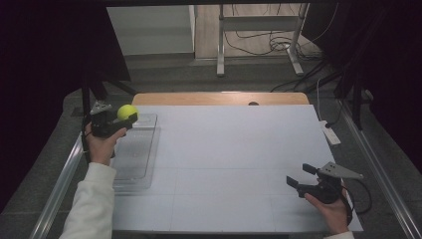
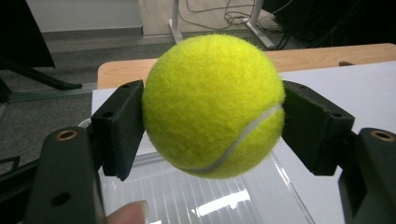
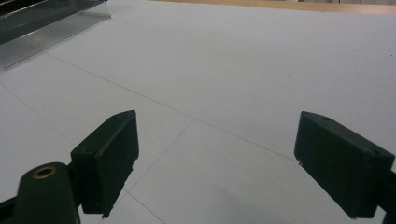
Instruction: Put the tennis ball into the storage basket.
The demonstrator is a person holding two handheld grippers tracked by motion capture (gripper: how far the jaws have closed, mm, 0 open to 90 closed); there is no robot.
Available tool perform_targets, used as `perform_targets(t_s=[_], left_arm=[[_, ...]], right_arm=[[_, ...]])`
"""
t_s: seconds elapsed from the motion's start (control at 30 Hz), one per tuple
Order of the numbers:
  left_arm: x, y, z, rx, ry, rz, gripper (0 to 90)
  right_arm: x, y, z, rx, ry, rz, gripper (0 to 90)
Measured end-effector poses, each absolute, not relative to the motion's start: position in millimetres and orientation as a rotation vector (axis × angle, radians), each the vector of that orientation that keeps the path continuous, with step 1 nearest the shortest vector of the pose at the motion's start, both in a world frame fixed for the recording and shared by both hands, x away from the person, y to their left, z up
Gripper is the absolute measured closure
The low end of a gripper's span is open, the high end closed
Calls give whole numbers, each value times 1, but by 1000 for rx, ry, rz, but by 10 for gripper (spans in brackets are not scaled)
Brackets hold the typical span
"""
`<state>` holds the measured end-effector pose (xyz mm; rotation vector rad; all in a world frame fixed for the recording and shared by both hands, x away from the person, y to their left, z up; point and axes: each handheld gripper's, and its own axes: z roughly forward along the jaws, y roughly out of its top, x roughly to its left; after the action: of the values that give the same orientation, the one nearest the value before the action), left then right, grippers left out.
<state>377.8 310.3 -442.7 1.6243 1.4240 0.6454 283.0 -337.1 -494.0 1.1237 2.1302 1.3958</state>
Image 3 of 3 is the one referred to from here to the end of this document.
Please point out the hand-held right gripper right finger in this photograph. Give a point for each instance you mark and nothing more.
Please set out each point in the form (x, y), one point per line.
(339, 161)

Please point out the clear acrylic box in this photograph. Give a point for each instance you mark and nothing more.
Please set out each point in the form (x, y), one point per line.
(40, 31)

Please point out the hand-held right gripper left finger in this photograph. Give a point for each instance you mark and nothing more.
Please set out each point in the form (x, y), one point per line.
(102, 161)

